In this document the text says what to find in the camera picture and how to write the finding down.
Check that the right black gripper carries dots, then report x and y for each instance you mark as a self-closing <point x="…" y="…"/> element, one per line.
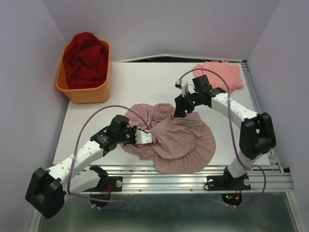
<point x="181" y="105"/>

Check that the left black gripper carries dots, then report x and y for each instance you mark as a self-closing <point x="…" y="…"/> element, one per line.
<point x="133" y="140"/>

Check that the dusty pink skirt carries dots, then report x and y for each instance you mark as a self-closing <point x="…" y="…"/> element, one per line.
<point x="179" y="145"/>

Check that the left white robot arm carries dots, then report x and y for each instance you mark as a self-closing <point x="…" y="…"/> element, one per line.
<point x="49" y="189"/>

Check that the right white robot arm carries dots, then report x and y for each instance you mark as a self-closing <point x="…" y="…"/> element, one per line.
<point x="257" y="136"/>

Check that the orange plastic bin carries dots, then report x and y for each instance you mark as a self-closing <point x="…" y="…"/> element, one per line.
<point x="89" y="95"/>

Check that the folded salmon pink skirt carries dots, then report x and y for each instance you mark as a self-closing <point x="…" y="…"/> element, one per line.
<point x="230" y="73"/>

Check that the red skirt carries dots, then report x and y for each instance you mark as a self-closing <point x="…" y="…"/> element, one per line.
<point x="85" y="62"/>

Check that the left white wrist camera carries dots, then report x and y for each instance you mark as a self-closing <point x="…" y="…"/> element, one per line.
<point x="143" y="137"/>

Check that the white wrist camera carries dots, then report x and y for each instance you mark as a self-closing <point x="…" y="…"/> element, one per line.
<point x="143" y="137"/>
<point x="183" y="86"/>

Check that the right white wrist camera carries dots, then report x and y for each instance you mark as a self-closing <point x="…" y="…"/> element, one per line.
<point x="183" y="86"/>

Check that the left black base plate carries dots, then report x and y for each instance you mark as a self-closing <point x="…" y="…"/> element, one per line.
<point x="109" y="184"/>

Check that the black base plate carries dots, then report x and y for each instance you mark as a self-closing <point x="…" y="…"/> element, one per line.
<point x="217" y="183"/>
<point x="109" y="184"/>

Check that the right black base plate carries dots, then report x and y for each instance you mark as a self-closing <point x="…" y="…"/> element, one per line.
<point x="217" y="183"/>

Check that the aluminium frame rail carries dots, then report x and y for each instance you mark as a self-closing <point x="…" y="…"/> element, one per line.
<point x="143" y="179"/>

